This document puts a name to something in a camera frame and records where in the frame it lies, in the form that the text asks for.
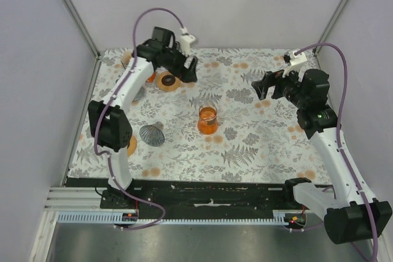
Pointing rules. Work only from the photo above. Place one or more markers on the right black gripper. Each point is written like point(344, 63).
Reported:
point(261, 87)

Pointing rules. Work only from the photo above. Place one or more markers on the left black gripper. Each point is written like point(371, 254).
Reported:
point(188, 75)

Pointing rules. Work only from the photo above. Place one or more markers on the coffee filter package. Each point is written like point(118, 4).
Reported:
point(125, 59)

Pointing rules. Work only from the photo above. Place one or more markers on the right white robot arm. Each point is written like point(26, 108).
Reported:
point(354, 213)

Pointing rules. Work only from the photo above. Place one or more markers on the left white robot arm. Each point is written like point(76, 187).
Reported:
point(109, 124)

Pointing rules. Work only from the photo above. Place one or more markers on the grey glass dripper cone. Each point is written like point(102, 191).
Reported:
point(152, 135)

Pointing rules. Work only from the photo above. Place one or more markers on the orange glass carafe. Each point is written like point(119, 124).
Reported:
point(207, 122)

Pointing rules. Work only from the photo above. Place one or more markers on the floral tablecloth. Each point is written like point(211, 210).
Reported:
point(256, 141)

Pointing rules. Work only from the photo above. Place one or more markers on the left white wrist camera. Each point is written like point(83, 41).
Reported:
point(186, 40)

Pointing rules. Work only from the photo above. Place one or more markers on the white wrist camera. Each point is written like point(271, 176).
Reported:
point(186, 40)
point(295, 61)

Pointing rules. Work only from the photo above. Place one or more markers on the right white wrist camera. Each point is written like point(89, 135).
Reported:
point(295, 61)

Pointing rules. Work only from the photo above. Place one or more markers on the black mounting base plate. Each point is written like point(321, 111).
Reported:
point(153, 198)

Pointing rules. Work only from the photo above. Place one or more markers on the white slotted cable duct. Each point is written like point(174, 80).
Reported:
point(125, 218)

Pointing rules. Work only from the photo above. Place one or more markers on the aluminium frame rail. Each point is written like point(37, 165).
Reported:
point(74, 199)

